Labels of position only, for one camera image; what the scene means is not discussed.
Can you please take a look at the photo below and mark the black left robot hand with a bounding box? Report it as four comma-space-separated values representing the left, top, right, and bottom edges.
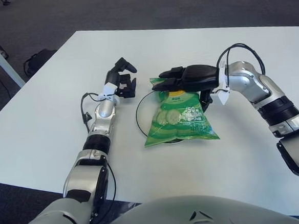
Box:
102, 55, 140, 100

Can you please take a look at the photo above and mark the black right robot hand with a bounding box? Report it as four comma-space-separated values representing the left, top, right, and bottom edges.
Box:
150, 63, 223, 109

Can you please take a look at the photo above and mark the green potato chips bag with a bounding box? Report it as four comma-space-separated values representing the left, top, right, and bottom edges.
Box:
139, 73, 221, 149

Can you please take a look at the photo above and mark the white plate with black rim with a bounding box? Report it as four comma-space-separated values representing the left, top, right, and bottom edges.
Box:
134, 86, 215, 147

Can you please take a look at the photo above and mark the black backpack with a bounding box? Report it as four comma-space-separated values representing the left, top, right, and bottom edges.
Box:
23, 48, 59, 77

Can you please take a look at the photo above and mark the white table leg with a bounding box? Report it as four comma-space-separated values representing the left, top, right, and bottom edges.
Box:
0, 28, 26, 89

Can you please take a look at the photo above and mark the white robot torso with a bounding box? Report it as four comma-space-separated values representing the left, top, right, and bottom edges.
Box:
81, 187, 299, 224

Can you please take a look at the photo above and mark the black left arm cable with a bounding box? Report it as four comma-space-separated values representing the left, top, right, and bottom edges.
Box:
79, 91, 119, 217

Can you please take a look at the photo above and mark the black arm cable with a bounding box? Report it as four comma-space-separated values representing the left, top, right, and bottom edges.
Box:
220, 41, 268, 87
79, 91, 119, 217

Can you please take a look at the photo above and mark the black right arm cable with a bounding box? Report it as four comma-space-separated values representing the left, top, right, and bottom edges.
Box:
220, 41, 268, 87

